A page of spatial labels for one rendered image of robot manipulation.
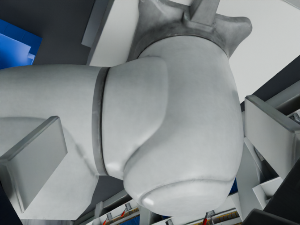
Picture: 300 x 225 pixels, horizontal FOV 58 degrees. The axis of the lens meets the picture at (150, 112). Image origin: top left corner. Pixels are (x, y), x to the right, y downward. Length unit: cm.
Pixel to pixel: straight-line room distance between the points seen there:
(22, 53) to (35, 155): 85
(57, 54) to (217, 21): 63
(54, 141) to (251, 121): 13
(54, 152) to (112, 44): 33
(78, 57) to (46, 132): 78
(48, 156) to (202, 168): 17
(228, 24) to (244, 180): 71
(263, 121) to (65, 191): 24
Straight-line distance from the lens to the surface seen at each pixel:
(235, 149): 32
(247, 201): 103
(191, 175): 29
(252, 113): 18
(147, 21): 43
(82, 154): 34
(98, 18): 59
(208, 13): 41
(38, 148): 17
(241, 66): 54
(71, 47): 93
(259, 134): 17
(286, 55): 54
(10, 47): 100
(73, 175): 33
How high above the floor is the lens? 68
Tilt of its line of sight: 37 degrees down
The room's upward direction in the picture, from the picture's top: 177 degrees counter-clockwise
